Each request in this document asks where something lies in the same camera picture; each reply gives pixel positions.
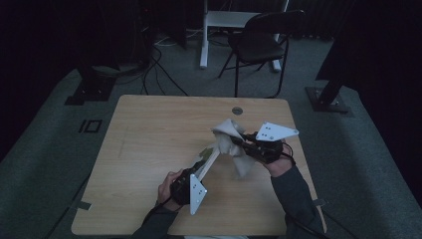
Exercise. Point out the white book with green leaf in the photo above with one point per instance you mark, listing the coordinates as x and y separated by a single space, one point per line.
209 159

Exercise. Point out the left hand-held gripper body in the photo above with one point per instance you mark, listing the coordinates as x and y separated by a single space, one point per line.
195 195

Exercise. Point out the white desk frame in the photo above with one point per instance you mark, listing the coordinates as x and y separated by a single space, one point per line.
220 20

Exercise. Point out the grey cloth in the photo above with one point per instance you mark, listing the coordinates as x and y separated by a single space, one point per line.
229 139

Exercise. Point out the person's left hand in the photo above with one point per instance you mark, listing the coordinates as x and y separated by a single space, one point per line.
166 189

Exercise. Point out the grey round table grommet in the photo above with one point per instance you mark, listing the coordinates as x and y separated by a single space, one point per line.
237 111

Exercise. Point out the black stand base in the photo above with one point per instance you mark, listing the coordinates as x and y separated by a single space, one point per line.
326 101
93 89

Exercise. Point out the grey tape piece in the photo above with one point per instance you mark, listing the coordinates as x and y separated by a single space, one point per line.
321 201
84 205

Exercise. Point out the black folding chair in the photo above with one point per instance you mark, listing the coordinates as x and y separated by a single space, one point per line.
258 46

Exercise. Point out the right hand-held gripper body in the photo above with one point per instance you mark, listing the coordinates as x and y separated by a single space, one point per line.
268 149

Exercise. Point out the person's right hand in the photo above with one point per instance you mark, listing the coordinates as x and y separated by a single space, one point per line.
282 167

